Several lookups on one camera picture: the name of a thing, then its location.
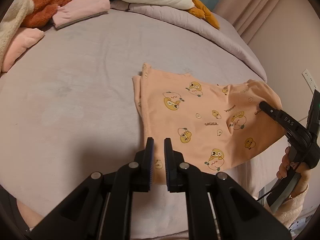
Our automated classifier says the peach cartoon print garment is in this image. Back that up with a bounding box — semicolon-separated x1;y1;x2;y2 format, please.
132;64;285;184

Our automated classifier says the cream fleece sleeve forearm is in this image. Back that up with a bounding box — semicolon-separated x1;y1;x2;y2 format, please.
264;184;309;229

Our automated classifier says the right hand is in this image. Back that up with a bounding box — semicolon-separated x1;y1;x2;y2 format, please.
276;146;312;198

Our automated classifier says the white power strip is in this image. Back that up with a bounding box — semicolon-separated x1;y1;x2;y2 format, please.
302;69;319;93

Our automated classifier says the lilac folded duvet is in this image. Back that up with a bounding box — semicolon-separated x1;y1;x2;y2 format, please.
111;0;267;81

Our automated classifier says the pink beige curtain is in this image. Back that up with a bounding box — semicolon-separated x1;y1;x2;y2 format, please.
214;0;280;43

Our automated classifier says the light pink small garment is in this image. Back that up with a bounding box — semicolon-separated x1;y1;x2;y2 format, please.
1;28;44;73

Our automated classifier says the pink folded garment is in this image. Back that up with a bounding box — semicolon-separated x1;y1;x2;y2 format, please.
52;0;110;29

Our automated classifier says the cream fluffy garment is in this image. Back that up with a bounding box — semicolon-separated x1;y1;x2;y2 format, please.
0;0;34;69

